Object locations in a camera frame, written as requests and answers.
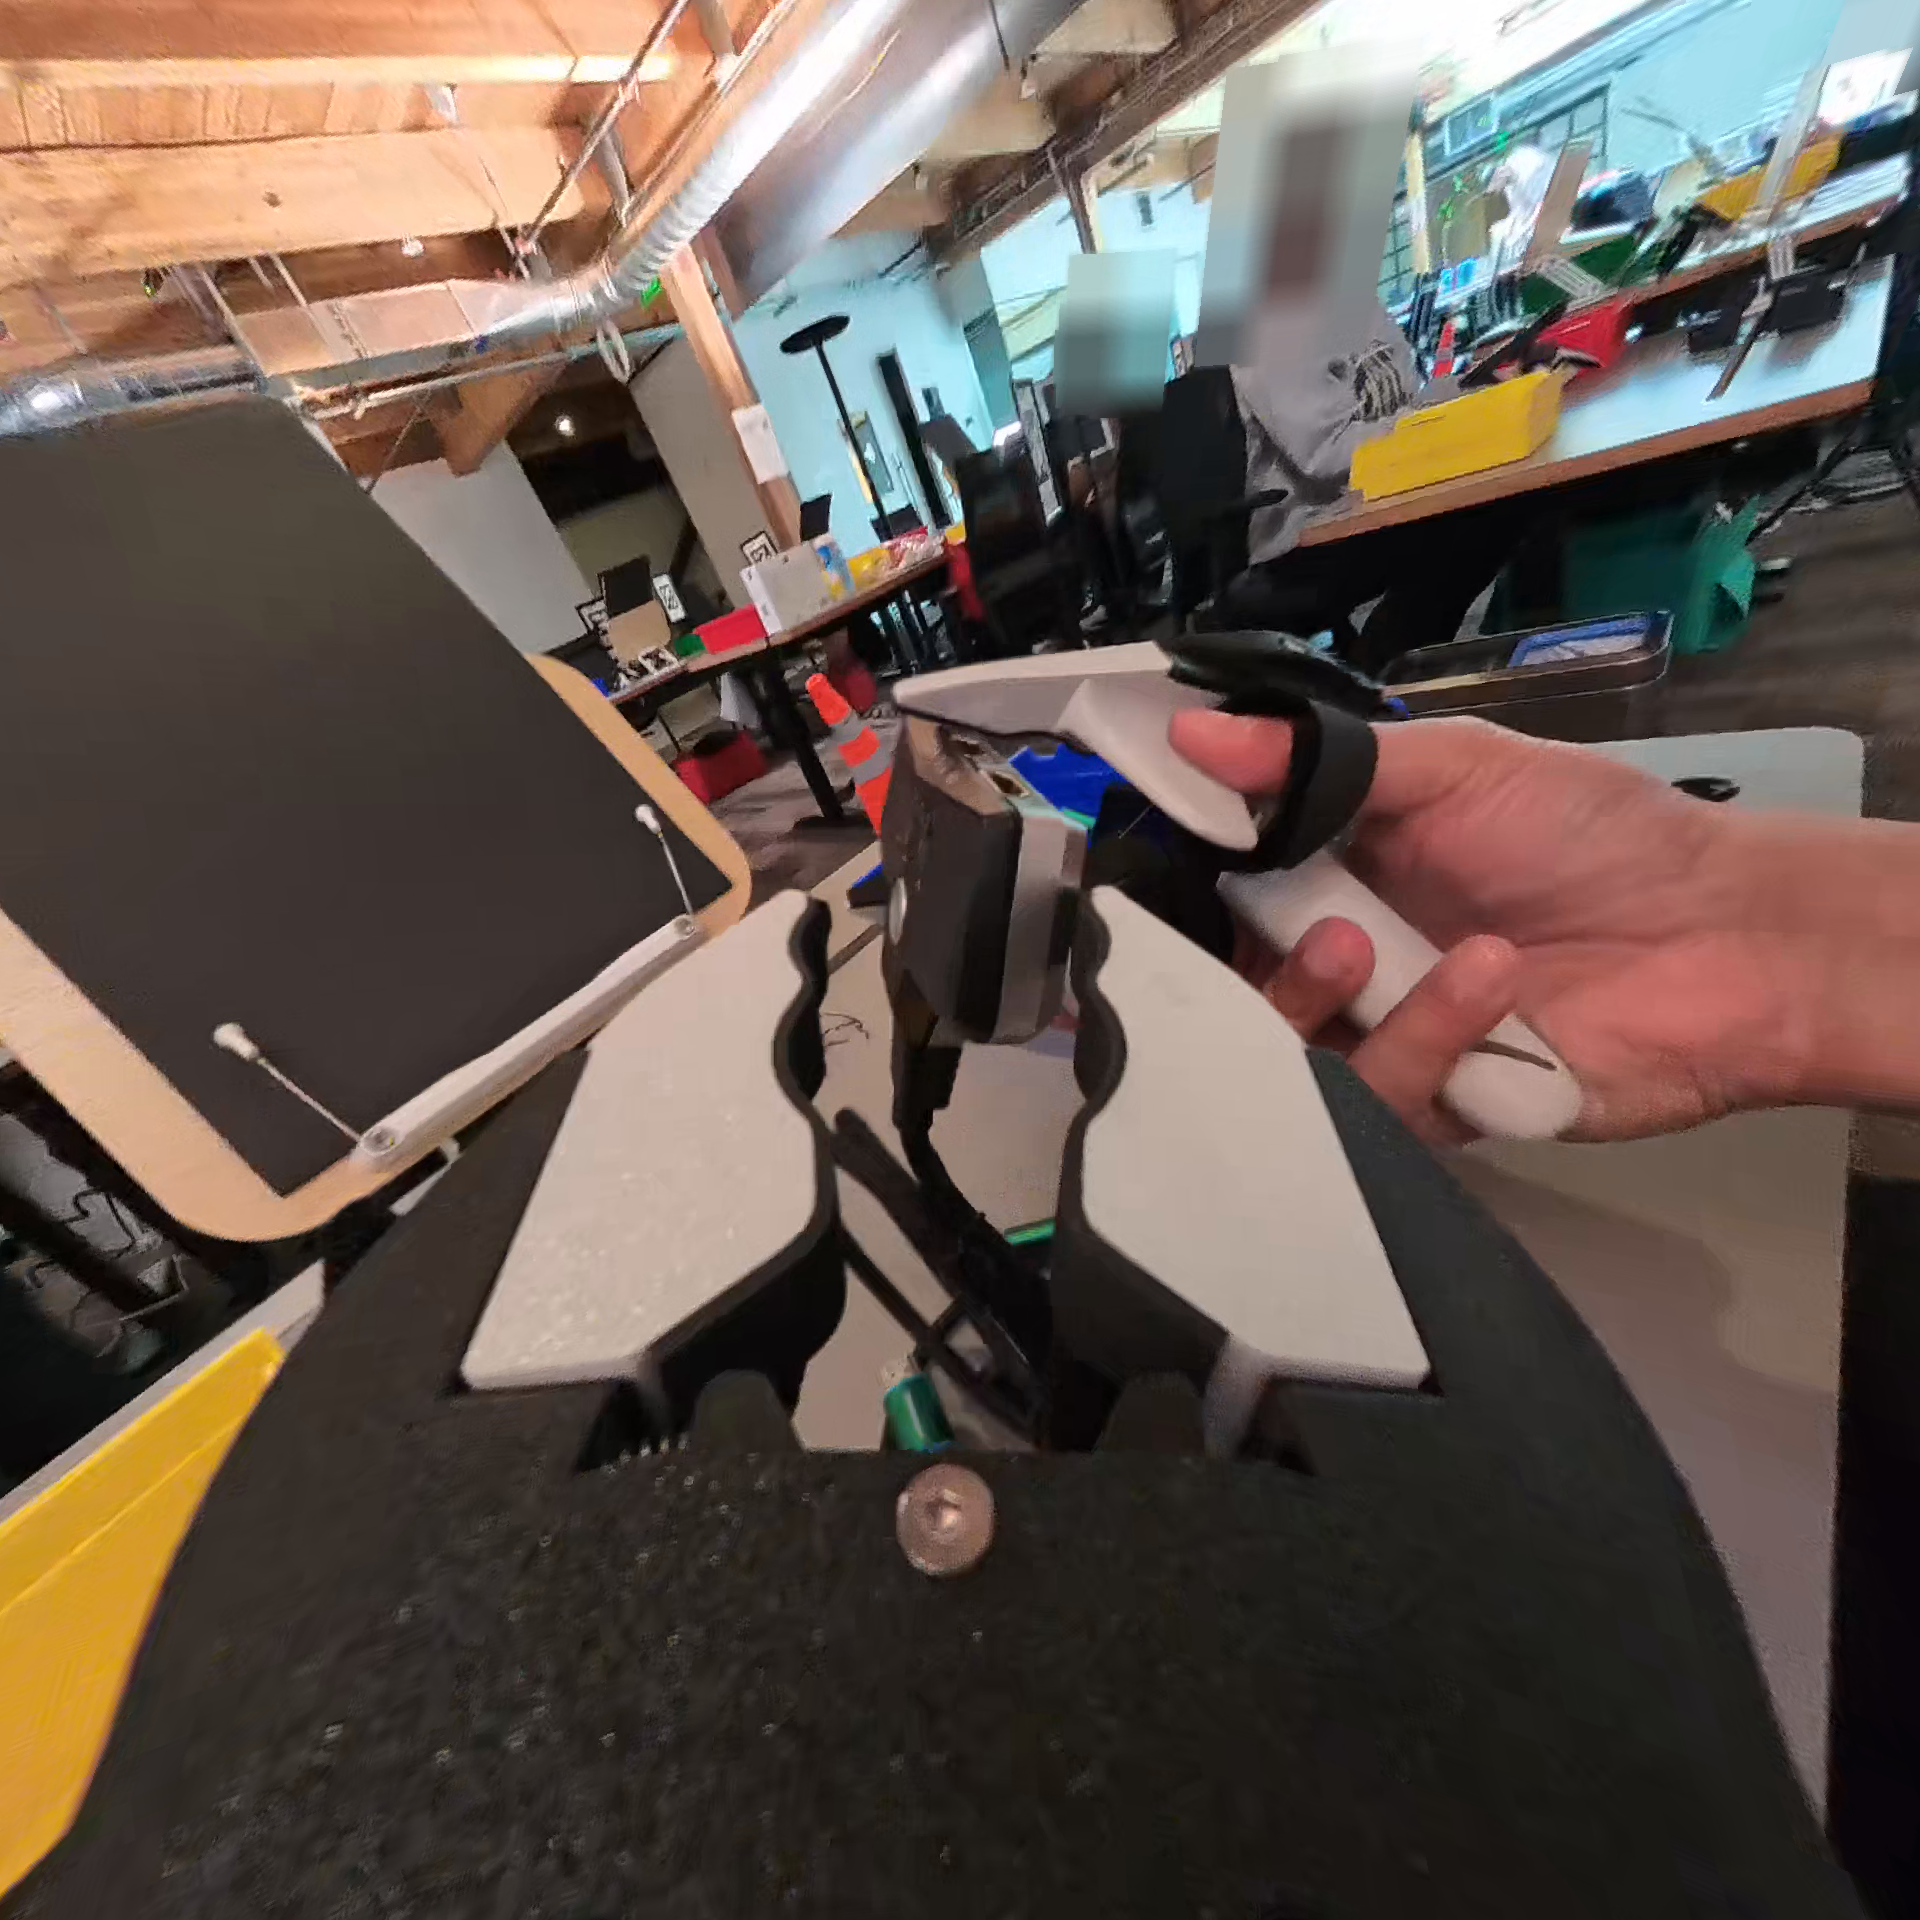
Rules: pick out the grey desk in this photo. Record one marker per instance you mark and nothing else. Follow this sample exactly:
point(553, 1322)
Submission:
point(1650, 1273)

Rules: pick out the wooden work table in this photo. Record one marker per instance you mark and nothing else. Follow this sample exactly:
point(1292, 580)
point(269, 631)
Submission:
point(840, 600)

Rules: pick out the silver ventilation duct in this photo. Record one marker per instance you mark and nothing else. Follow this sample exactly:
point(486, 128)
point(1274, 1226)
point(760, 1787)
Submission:
point(719, 194)

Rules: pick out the person's dark clothing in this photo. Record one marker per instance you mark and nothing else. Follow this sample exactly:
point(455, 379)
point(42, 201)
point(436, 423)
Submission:
point(1883, 1500)

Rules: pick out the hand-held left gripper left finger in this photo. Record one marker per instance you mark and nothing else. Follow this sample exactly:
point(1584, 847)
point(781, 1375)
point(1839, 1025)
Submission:
point(660, 1200)

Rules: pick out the black silver video switch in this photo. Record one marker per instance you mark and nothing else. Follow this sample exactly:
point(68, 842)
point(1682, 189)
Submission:
point(961, 899)

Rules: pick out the white cardboard box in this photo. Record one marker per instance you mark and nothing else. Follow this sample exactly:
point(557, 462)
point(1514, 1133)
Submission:
point(794, 585)

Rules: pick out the green plastic crate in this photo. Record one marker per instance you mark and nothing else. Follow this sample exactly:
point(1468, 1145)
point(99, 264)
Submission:
point(1667, 577)

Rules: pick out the black floor lamp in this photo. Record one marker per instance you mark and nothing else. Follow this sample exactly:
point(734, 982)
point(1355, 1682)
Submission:
point(833, 332)

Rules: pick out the red plastic bin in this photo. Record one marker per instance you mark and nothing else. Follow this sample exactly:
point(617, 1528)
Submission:
point(730, 631)

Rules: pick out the grey metal tray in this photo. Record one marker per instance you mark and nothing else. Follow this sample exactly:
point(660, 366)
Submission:
point(1529, 674)

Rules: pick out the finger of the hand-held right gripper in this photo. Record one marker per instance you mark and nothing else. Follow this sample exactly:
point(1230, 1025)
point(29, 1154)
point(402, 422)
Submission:
point(1021, 690)

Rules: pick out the person's right hand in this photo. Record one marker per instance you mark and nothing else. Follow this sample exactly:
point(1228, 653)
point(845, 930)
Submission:
point(1620, 930)

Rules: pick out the blue plastic bin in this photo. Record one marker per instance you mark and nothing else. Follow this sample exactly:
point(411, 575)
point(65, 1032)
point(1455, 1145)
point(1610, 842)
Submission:
point(1073, 781)

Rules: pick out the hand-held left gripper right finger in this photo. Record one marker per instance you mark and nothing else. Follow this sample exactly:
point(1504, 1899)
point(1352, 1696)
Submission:
point(1245, 1200)

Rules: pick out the orange traffic cone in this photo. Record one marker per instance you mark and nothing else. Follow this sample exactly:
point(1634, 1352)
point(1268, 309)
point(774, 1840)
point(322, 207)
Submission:
point(857, 748)

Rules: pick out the yellow plastic bin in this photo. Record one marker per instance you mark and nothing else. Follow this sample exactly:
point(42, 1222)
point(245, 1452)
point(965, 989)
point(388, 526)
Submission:
point(89, 1574)
point(1455, 434)

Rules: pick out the long grey work table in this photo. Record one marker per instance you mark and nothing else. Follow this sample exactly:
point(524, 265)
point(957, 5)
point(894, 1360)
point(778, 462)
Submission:
point(1725, 404)

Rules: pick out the black board on white stand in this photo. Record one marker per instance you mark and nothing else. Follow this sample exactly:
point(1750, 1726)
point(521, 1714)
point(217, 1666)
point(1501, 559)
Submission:
point(301, 748)

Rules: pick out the black thread tangle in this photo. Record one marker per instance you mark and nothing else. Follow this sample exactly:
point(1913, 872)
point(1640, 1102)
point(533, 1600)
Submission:
point(844, 1032)

